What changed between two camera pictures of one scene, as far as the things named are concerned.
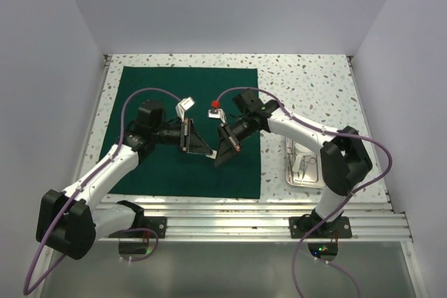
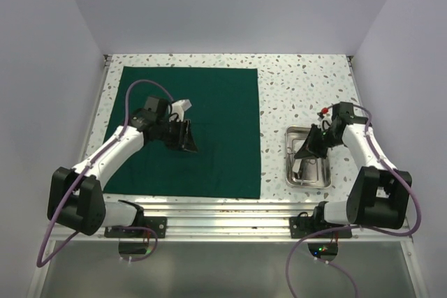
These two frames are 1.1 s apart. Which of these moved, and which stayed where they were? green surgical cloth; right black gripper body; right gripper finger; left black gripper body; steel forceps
Moved: right gripper finger; right black gripper body
Stayed: left black gripper body; green surgical cloth; steel forceps
